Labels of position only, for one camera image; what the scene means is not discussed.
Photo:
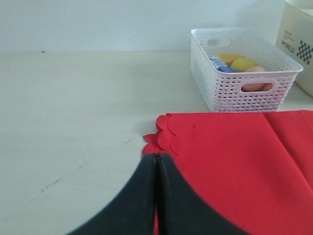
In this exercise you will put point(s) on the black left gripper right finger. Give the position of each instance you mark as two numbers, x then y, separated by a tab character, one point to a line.
180	210

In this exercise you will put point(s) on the cream plastic bin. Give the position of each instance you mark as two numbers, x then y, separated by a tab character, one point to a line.
295	38

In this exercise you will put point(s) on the blue white milk carton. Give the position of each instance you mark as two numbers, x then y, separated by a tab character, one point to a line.
219	65

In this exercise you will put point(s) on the red scalloped table cloth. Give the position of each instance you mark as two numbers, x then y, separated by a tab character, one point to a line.
255	169

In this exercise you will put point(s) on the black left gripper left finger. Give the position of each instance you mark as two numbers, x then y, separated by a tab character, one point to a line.
132	210

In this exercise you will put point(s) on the yellow cheese wedge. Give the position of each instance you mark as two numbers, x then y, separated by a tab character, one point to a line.
228	59

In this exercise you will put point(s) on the yellow lemon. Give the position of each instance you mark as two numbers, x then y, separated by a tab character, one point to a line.
243	64

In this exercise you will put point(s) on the white perforated plastic basket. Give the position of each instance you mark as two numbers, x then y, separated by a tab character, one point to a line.
222	91

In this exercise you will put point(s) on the brown egg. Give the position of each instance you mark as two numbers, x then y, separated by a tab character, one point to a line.
254	84

